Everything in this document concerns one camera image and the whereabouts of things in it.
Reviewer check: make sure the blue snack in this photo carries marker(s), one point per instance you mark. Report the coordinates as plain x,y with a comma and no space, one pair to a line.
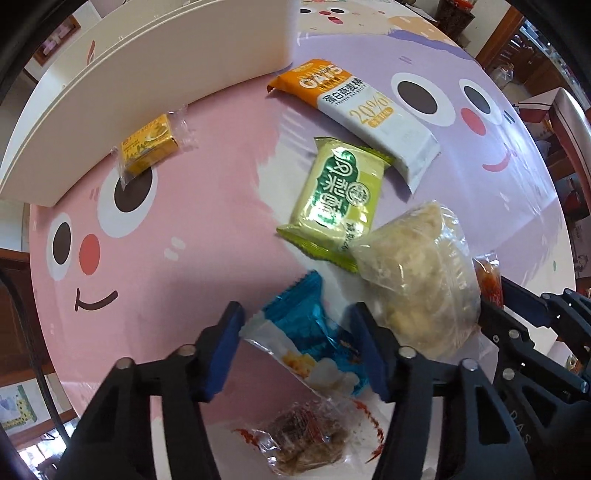
298,333

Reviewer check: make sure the green rice cake packet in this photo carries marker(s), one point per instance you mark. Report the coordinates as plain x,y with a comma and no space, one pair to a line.
338,202

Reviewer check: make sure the small orange red snack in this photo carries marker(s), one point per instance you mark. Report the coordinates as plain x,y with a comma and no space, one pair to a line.
487,268

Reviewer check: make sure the orange white oats bar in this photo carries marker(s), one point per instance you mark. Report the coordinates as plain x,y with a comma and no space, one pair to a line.
366,112

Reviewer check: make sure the white plastic storage bin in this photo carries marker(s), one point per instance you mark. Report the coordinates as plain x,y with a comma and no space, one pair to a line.
143,59

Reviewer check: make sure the small yellow cube snack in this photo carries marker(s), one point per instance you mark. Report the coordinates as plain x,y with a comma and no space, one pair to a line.
166,135

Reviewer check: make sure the clear bag puffed snacks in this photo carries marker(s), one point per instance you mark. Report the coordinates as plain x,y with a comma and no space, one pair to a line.
421,269

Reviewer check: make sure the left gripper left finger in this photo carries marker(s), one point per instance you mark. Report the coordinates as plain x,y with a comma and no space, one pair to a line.
216,347

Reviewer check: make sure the brown nut cluster packet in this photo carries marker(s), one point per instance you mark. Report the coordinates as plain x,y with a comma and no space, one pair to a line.
336,435

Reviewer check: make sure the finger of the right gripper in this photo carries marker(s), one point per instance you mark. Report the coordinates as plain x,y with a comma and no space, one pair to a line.
503,318
530,306

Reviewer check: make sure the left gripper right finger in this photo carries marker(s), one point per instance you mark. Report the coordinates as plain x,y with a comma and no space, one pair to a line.
378,349

